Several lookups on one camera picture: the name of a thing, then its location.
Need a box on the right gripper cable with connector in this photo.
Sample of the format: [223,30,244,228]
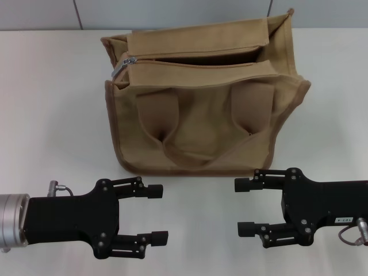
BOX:
[338,217,368,248]

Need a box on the khaki canvas food bag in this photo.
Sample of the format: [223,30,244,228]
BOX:
[100,9,312,176]

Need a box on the silver left gripper cable connector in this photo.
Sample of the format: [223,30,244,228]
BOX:
[47,180,75,198]

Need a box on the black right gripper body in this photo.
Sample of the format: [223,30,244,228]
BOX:
[280,167,368,247]

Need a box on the silver metal zipper pull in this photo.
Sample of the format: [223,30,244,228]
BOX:
[110,56,138,78]

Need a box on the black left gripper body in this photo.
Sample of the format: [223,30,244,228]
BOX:
[22,178,120,258]

